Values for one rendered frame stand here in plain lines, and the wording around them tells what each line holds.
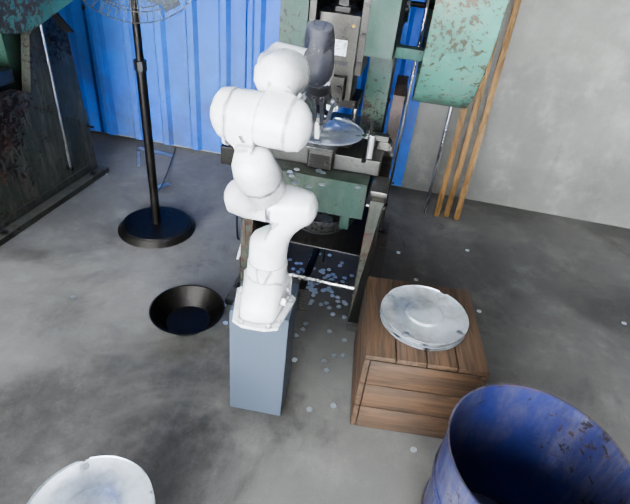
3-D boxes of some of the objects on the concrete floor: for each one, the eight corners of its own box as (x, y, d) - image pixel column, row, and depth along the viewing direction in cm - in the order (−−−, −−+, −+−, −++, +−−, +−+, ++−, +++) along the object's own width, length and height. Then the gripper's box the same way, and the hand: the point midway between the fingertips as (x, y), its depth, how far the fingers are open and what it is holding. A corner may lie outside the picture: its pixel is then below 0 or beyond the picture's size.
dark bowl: (208, 354, 187) (208, 341, 183) (136, 337, 191) (134, 324, 187) (234, 305, 212) (235, 293, 208) (170, 291, 215) (169, 278, 211)
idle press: (16, 273, 215) (-169, -302, 116) (-167, 227, 229) (-471, -321, 130) (177, 148, 339) (155, -181, 239) (53, 123, 353) (-17, -197, 254)
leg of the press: (371, 336, 204) (417, 132, 153) (344, 330, 206) (382, 126, 154) (388, 227, 279) (424, 65, 228) (369, 223, 281) (400, 62, 229)
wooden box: (459, 441, 166) (490, 373, 146) (349, 424, 167) (365, 354, 147) (445, 355, 199) (469, 290, 179) (353, 342, 200) (367, 276, 180)
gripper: (295, 84, 144) (296, 141, 165) (338, 90, 143) (334, 147, 163) (300, 68, 148) (301, 125, 168) (342, 74, 147) (338, 131, 167)
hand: (317, 128), depth 163 cm, fingers closed
